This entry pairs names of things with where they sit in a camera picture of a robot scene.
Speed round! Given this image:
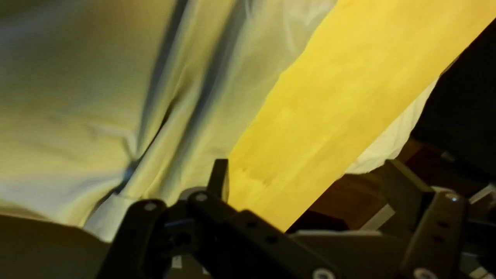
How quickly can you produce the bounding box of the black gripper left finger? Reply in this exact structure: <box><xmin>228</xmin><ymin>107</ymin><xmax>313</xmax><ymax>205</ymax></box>
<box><xmin>96</xmin><ymin>158</ymin><xmax>344</xmax><ymax>279</ymax></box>

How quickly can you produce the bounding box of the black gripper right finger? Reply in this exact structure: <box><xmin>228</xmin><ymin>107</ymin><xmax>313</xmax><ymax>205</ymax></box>
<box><xmin>382</xmin><ymin>160</ymin><xmax>496</xmax><ymax>279</ymax></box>

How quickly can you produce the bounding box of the yellow-top table with white legs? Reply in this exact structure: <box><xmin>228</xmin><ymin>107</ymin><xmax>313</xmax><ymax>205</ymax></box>
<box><xmin>227</xmin><ymin>0</ymin><xmax>496</xmax><ymax>233</ymax></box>

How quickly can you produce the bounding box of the white pillow case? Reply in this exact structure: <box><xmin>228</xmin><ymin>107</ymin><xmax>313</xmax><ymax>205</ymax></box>
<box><xmin>0</xmin><ymin>0</ymin><xmax>338</xmax><ymax>245</ymax></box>

